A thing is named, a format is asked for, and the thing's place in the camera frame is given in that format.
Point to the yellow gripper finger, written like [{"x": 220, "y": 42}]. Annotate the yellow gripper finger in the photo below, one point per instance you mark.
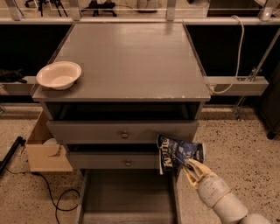
[
  {"x": 192, "y": 176},
  {"x": 198, "y": 168}
]

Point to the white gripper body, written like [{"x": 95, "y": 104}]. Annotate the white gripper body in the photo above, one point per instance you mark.
[{"x": 212, "y": 188}]

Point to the blue chip bag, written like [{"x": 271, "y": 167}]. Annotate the blue chip bag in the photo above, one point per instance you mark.
[{"x": 174, "y": 153}]

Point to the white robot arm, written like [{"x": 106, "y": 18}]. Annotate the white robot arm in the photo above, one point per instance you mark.
[{"x": 231, "y": 210}]

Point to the bottom grey drawer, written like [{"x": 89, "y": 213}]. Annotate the bottom grey drawer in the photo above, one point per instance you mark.
[{"x": 128, "y": 197}]

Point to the grey drawer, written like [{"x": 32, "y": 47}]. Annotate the grey drawer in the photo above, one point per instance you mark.
[
  {"x": 128, "y": 197},
  {"x": 114, "y": 160},
  {"x": 120, "y": 132}
]

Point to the grey drawer cabinet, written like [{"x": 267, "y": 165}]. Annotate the grey drawer cabinet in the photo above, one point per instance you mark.
[{"x": 129, "y": 72}]

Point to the middle grey drawer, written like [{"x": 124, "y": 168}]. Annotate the middle grey drawer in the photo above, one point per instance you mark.
[{"x": 114, "y": 160}]

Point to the top grey drawer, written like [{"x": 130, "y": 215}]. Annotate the top grey drawer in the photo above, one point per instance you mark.
[{"x": 120, "y": 132}]

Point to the black cart at right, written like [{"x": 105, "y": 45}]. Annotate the black cart at right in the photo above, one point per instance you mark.
[{"x": 269, "y": 110}]

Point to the cardboard box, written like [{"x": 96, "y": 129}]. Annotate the cardboard box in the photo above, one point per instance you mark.
[{"x": 44, "y": 153}]

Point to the white bowl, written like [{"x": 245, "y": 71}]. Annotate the white bowl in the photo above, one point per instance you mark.
[{"x": 59, "y": 75}]

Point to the black bar on floor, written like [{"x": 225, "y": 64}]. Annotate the black bar on floor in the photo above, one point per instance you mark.
[{"x": 18, "y": 142}]

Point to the metal frame rail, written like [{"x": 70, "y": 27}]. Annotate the metal frame rail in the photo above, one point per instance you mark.
[{"x": 242, "y": 85}]

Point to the black object on rail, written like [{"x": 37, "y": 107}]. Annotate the black object on rail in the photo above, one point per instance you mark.
[{"x": 12, "y": 76}]

